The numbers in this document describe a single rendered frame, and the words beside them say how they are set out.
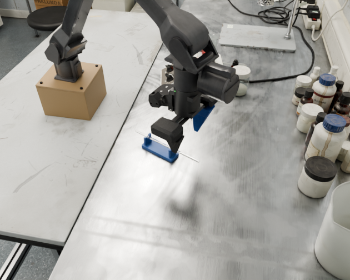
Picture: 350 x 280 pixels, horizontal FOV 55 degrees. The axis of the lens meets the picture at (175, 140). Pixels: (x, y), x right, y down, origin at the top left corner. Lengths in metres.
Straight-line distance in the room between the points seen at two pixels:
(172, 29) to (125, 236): 0.42
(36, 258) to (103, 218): 1.11
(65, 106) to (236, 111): 0.50
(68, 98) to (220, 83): 0.50
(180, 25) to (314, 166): 0.42
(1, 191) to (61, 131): 0.23
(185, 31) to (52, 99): 0.52
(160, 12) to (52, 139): 0.49
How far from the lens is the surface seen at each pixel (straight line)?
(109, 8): 3.40
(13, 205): 0.84
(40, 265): 1.81
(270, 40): 1.45
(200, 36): 0.63
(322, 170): 0.80
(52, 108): 1.03
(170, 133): 0.66
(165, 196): 0.77
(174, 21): 0.62
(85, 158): 0.89
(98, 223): 0.75
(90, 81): 0.98
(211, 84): 0.62
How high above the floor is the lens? 1.51
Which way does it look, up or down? 42 degrees down
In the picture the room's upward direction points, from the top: straight up
